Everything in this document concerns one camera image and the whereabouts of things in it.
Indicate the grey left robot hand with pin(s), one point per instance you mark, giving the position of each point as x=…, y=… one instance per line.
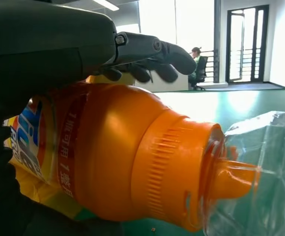
x=34, y=42

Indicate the orange detergent bottle clear cap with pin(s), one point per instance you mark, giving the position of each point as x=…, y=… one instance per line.
x=113, y=146

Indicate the ceiling light strip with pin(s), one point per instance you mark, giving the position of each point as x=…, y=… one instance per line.
x=106, y=4

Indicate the seated person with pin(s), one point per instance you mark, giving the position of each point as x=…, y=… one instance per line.
x=196, y=53

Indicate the black office chair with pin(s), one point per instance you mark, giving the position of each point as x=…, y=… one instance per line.
x=203, y=66

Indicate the metal railing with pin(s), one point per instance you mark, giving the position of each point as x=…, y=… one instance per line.
x=209, y=65

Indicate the grey pillar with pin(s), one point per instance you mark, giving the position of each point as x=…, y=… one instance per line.
x=216, y=39

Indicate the black framed glass door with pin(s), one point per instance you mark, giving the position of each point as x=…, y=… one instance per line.
x=252, y=42

